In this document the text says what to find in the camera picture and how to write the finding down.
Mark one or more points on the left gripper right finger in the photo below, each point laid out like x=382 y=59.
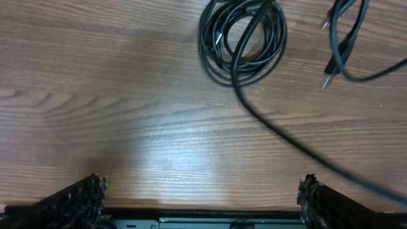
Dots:
x=324 y=207

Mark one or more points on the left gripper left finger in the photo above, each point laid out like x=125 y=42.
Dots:
x=80 y=205

